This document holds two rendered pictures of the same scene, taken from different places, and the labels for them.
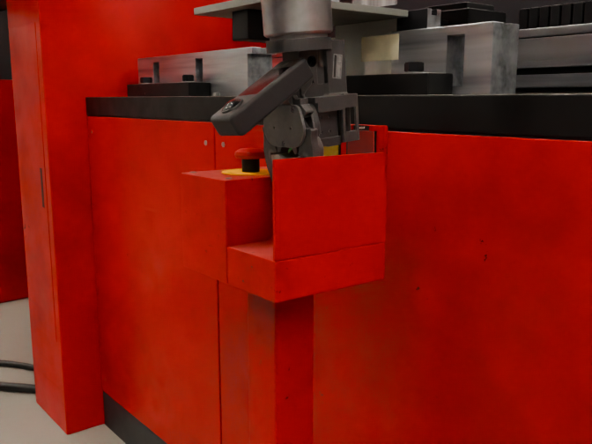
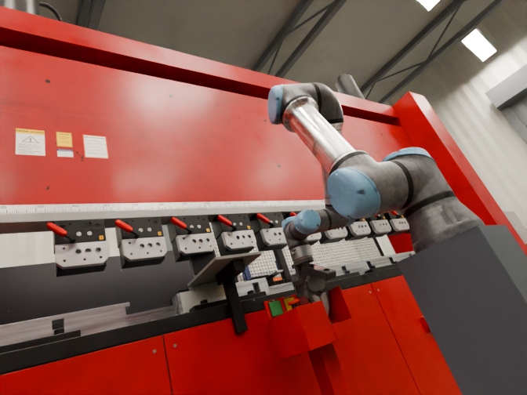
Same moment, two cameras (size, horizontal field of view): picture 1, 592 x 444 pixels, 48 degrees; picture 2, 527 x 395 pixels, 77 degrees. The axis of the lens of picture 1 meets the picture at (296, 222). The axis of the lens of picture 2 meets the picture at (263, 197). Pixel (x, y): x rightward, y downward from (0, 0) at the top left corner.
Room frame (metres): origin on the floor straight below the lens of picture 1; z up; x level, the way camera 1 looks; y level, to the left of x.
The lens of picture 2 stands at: (0.82, 1.15, 0.68)
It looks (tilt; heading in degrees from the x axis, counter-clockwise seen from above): 24 degrees up; 269
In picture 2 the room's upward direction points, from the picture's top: 19 degrees counter-clockwise
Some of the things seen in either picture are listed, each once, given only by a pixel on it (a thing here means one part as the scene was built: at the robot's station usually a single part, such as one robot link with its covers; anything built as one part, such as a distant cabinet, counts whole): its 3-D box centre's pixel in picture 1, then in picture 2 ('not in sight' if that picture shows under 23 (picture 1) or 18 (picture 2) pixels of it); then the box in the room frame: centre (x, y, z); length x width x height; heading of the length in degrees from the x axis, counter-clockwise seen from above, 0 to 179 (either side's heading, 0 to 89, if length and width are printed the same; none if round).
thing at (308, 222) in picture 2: not in sight; (309, 223); (0.69, 0.09, 1.02); 0.11 x 0.11 x 0.08; 20
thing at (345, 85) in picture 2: not in sight; (354, 99); (-0.34, -1.46, 2.53); 0.32 x 0.24 x 0.47; 39
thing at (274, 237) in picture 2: not in sight; (270, 230); (0.83, -0.36, 1.19); 0.15 x 0.09 x 0.17; 39
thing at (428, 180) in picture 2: not in sight; (411, 179); (0.47, 0.41, 0.94); 0.13 x 0.12 x 0.14; 20
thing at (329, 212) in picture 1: (279, 200); (309, 317); (0.80, 0.02, 0.75); 0.20 x 0.16 x 0.18; 38
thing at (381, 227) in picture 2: not in sight; (374, 222); (0.20, -0.86, 1.19); 0.15 x 0.09 x 0.17; 39
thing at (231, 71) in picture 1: (199, 75); (37, 338); (1.55, 0.22, 0.92); 0.50 x 0.06 x 0.10; 39
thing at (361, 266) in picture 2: not in sight; (402, 262); (0.14, -0.91, 0.92); 1.68 x 0.06 x 0.10; 39
